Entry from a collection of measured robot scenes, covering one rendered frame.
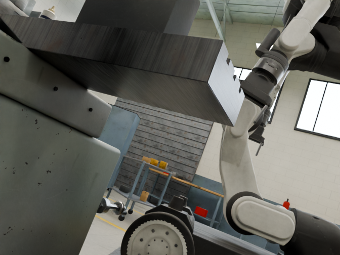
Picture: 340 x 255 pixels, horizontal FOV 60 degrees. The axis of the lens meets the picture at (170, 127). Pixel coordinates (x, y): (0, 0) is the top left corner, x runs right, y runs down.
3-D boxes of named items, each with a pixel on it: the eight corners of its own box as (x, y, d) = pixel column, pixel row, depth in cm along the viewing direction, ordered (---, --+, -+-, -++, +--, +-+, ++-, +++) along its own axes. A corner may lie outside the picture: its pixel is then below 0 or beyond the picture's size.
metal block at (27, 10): (16, 15, 99) (24, 0, 100) (28, 17, 97) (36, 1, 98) (3, 5, 95) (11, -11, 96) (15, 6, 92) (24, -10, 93)
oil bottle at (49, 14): (38, 41, 89) (54, 10, 91) (47, 42, 87) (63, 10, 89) (28, 33, 85) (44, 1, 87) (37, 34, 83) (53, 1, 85)
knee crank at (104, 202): (118, 213, 130) (123, 200, 131) (129, 218, 128) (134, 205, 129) (87, 209, 111) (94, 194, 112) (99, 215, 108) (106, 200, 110)
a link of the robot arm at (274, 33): (277, 82, 97) (295, 56, 99) (288, 68, 86) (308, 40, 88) (247, 64, 99) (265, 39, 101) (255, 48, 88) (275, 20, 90)
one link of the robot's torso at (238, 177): (260, 230, 113) (254, 110, 124) (273, 238, 94) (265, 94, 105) (219, 229, 115) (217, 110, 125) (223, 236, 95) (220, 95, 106)
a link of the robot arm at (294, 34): (284, 65, 95) (306, 35, 97) (294, 52, 86) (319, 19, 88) (267, 54, 96) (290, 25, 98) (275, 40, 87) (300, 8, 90)
